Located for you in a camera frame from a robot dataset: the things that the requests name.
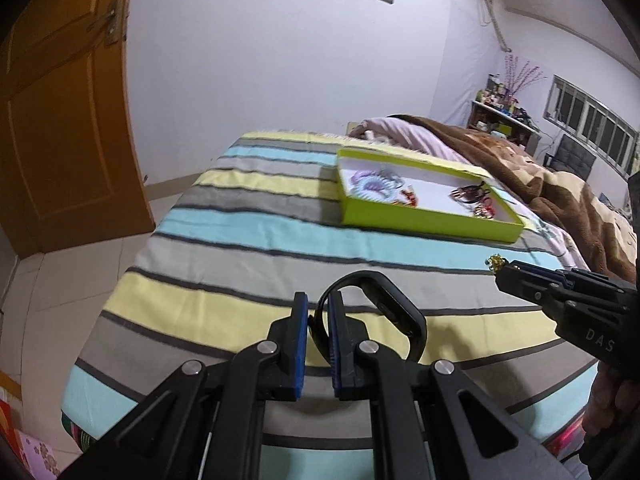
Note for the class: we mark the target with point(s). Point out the lime green shallow box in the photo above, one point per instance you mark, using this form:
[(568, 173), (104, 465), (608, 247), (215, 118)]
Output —
[(430, 222)]

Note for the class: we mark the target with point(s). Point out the rhinestone hair clip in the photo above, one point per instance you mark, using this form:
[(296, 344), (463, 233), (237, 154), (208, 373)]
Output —
[(484, 215)]

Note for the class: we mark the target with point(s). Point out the metal door latch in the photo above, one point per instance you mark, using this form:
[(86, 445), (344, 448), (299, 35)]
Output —
[(110, 22)]

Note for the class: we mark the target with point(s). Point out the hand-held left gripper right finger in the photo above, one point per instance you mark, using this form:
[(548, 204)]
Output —
[(335, 345)]

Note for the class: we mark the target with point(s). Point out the person's right hand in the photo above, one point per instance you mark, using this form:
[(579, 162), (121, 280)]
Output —
[(602, 400)]

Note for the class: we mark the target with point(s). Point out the white wall pipe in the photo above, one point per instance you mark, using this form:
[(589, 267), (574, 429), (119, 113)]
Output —
[(495, 15)]

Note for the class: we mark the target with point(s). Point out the brown fleece blanket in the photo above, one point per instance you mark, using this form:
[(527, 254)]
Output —
[(565, 200)]

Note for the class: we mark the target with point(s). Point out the purple flower branches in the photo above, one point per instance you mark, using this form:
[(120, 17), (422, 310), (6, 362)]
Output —
[(520, 72)]

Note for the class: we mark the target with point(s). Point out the dark brown hair claw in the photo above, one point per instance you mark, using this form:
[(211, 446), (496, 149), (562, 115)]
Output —
[(467, 192)]

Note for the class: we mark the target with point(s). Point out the striped bed sheet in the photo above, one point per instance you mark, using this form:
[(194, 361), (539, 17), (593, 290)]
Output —
[(225, 240)]

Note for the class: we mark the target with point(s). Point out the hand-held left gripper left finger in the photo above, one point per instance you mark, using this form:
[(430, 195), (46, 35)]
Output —
[(298, 345)]

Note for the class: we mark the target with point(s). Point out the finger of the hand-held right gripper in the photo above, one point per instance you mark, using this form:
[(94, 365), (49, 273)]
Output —
[(590, 330), (545, 272)]

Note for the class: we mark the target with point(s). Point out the pale floral quilt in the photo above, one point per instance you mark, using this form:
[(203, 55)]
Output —
[(555, 240)]

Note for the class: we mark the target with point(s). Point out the barred window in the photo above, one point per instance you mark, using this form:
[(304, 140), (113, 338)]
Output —
[(590, 120)]

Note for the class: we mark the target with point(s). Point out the black wristband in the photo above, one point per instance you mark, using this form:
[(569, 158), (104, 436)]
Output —
[(400, 305)]

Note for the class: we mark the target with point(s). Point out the pink pillow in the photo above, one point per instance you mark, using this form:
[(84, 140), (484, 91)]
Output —
[(400, 135)]

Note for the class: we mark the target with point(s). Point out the white wall shelf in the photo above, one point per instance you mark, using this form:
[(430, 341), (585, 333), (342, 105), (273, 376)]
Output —
[(505, 127)]

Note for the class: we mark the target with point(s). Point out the black chair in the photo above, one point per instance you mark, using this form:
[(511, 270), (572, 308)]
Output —
[(572, 155)]

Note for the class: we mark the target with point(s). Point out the orange wooden door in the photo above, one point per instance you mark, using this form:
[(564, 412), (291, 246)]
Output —
[(65, 135)]

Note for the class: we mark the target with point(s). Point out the row of bottles and jars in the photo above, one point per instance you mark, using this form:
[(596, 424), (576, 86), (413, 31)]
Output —
[(500, 97)]

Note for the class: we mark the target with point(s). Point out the pink floral box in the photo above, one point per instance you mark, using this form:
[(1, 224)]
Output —
[(40, 455)]

